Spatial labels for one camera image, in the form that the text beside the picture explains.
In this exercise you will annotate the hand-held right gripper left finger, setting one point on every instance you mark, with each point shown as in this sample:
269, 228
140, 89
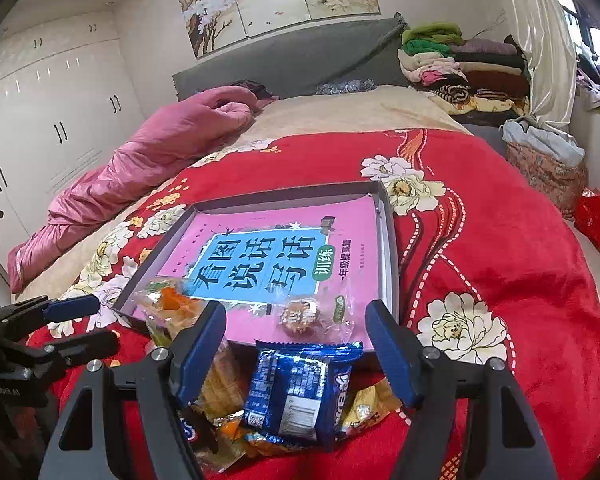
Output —
205, 342

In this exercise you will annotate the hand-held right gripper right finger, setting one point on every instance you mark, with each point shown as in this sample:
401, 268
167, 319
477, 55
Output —
390, 352

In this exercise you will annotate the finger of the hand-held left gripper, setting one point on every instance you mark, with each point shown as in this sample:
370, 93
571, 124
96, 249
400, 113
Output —
90, 342
70, 306

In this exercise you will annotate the clear tan cake packet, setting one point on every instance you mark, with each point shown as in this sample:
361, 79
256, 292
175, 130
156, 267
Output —
227, 375

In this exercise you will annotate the clear green-label pastry packet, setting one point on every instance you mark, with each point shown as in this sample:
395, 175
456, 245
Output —
167, 305

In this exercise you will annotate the yellow and black snack packet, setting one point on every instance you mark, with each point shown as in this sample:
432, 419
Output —
365, 407

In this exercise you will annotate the blue foil snack packet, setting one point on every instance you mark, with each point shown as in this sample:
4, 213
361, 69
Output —
300, 390

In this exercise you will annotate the grey cardboard box tray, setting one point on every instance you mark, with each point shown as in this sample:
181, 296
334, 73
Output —
387, 240

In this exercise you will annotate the clear-wrapped round pastry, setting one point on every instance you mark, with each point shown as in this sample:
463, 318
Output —
300, 316

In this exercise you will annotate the pink and blue book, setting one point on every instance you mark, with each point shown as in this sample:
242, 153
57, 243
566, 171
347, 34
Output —
290, 230

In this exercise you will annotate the pink quilt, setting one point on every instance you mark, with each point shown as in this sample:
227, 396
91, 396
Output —
130, 160

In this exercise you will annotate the red floral blanket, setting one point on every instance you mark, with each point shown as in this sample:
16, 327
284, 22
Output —
505, 240

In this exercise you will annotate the white wardrobe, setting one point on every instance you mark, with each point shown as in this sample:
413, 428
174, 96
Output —
55, 100

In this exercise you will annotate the floral quilted bundle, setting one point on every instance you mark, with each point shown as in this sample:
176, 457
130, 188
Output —
545, 180

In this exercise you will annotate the beige bed sheet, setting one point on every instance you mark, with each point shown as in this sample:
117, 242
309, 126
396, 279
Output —
355, 110

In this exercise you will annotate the red plastic bag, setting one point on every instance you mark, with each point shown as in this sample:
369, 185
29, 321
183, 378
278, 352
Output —
597, 215

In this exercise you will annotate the dark cloth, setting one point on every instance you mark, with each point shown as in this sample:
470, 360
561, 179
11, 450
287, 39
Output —
260, 91

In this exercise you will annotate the dark patterned pillow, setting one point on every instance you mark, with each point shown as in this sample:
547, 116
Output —
345, 86

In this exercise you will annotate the pile of folded clothes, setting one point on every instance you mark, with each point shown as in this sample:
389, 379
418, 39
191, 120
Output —
480, 70

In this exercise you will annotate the grey headboard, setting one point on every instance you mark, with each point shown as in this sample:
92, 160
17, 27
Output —
300, 60

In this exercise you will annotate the white blossom painting panel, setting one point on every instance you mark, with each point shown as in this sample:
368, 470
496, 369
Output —
210, 5

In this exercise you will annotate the cream satin curtain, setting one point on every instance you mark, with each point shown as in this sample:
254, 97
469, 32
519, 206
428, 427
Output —
545, 35

